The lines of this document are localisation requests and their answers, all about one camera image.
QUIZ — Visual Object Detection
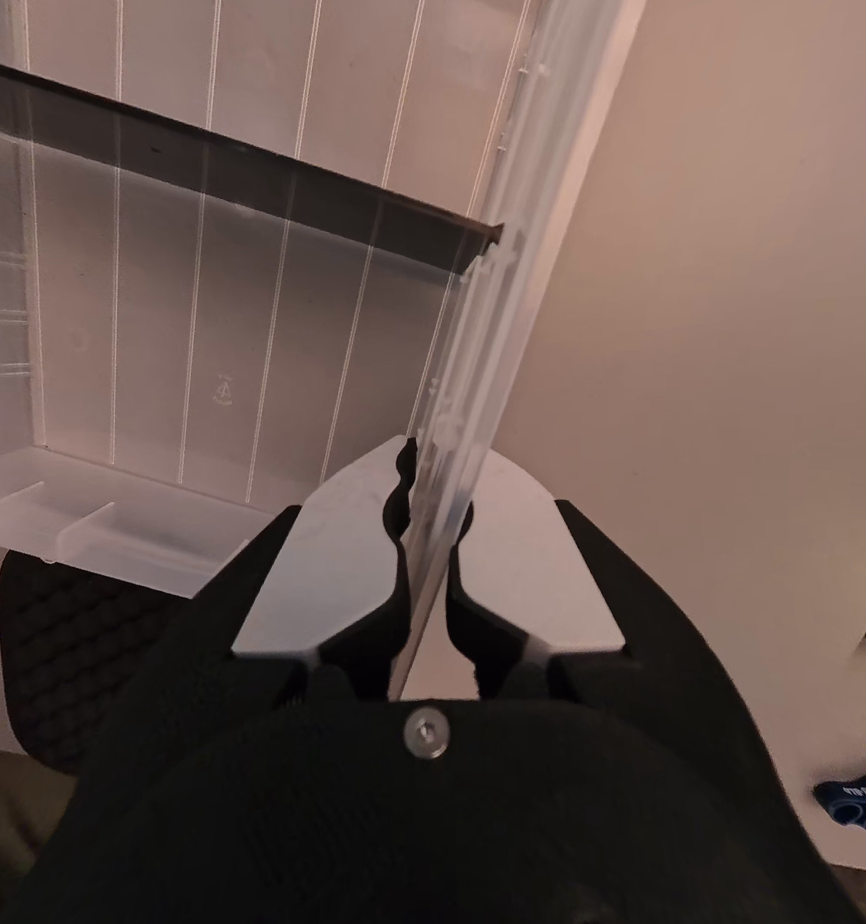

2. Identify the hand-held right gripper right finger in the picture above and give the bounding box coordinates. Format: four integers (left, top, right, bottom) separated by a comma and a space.
447, 451, 626, 664

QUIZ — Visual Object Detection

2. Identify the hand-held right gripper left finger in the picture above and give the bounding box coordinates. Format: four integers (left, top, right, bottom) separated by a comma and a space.
231, 435, 414, 664

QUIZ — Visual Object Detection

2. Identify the clear plastic bin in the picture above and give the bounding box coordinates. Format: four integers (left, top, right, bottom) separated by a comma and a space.
0, 0, 649, 703

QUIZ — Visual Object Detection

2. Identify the black bin divider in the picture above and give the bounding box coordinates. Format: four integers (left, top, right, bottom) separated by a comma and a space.
0, 56, 506, 274

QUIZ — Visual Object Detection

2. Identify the dark blue gadget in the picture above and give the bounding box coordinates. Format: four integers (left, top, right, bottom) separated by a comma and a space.
812, 778, 866, 843

